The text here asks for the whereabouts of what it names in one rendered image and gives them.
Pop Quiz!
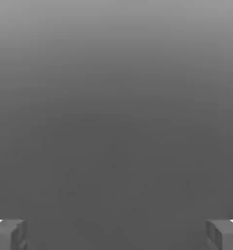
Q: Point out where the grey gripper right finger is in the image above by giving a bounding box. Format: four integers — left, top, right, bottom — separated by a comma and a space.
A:
205, 219, 233, 250

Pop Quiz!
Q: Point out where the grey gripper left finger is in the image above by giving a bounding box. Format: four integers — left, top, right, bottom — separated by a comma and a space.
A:
0, 219, 28, 250

